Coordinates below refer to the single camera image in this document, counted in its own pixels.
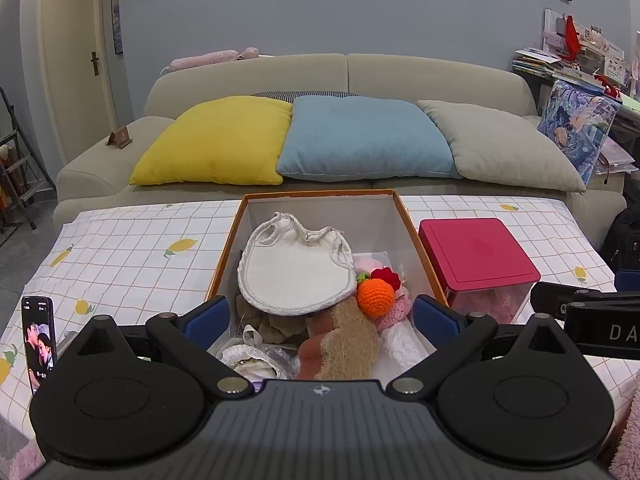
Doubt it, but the beige plush toy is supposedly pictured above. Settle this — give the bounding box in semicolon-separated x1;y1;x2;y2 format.
235;295;308;346

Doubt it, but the beige sofa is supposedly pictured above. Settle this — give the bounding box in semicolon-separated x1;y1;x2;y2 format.
52;52;628;251

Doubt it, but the grid print tablecloth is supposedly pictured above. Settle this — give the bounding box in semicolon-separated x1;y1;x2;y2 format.
0;195;640;461

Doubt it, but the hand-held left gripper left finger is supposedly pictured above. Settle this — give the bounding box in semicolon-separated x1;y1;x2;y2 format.
75;295;256;397

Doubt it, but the white drawstring cloth pouch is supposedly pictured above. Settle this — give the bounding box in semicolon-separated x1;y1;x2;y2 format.
237;211;355;317

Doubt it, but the light pink soft cloth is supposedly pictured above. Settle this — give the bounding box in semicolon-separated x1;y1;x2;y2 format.
352;255;393;277

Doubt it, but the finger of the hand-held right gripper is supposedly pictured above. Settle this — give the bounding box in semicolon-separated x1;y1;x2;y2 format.
530;282;640;317

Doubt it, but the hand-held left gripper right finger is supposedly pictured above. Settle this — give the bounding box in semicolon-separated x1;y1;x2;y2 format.
389;294;571;396

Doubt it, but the stack of papers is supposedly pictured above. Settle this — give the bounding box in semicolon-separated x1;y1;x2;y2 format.
512;47;566;78

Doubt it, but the narrow wall picture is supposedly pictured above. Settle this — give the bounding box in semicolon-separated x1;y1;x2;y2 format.
111;2;124;56

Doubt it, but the pink document pouch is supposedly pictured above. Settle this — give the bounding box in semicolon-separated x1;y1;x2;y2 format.
597;135;640;177

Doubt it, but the pink bolster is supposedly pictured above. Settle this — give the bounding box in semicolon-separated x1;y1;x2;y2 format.
169;47;261;71

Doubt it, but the orange rimmed cardboard box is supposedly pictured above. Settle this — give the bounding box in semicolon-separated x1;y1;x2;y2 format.
206;189;451;381

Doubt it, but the red lidded container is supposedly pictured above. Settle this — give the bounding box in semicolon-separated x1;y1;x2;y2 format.
417;217;542;325

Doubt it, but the houndstooth cushion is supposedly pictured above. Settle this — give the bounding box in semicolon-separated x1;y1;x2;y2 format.
250;90;358;100

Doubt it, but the pink white knitted toy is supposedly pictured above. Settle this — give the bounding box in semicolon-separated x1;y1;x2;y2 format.
376;297;435;376

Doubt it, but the black smartphone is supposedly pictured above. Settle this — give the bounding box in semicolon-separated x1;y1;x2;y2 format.
21;296;58;397

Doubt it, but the yellow pillow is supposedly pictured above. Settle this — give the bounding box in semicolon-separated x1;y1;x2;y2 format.
129;95;293;187

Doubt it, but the clear plastic wrapped item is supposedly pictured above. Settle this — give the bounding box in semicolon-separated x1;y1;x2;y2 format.
217;325;296;381

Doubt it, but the orange knitted ball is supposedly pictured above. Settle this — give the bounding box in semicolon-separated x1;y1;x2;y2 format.
356;279;396;318

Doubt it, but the small wooden stand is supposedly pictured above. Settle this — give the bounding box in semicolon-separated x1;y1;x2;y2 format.
105;126;133;148

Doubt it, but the red hanging ornament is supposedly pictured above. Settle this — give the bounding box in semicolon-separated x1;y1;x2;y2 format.
564;15;582;58

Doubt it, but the printed cartoon pillow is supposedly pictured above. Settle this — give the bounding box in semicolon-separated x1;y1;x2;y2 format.
537;79;622;186

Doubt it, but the cream door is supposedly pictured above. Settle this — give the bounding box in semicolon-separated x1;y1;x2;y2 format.
42;0;108;166

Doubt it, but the black backpack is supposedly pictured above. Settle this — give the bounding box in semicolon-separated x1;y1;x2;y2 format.
599;206;640;272

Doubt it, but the pink fuzzy cloth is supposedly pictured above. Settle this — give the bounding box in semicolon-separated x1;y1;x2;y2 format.
607;405;640;480
0;425;46;480

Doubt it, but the blue pillow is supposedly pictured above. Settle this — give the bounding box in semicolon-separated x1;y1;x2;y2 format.
276;95;463;183

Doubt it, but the folding ladder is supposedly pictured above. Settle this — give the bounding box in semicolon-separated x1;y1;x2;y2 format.
0;86;56;233

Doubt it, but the grey pillow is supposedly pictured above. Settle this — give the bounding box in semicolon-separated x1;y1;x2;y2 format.
416;99;587;194

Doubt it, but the red knitted flower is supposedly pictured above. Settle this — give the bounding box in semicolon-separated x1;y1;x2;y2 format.
369;267;402;291

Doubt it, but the cluttered desk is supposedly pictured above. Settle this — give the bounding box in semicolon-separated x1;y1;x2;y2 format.
512;7;640;176

